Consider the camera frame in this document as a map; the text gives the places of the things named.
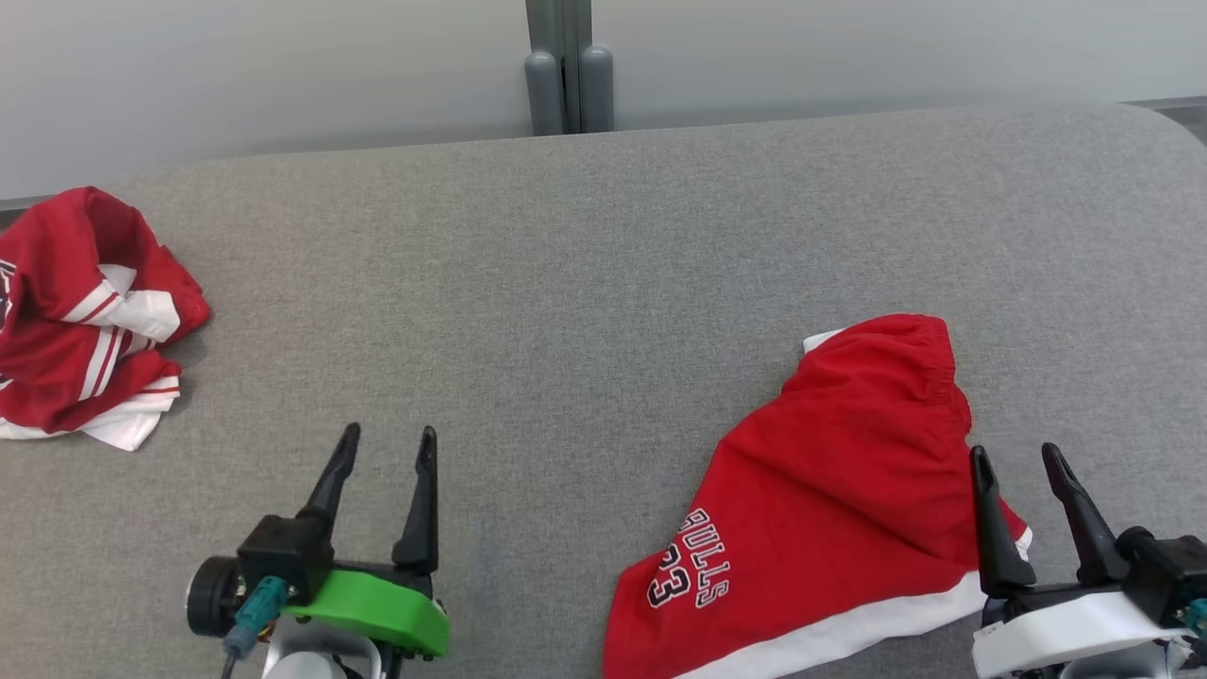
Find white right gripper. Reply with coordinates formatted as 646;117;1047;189
969;441;1194;679

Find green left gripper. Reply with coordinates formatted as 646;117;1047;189
279;422;451;659

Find red white Bulls shorts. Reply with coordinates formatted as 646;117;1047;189
602;313;1034;679

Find red white Bulls jersey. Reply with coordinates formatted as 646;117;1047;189
0;186;212;453

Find left arm teal plug cable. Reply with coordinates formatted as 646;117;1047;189
219;576;289;679

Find grey round post foot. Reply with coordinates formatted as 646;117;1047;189
524;49;565;137
579;45;616;133

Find grey partition post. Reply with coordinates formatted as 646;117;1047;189
525;0;593;135

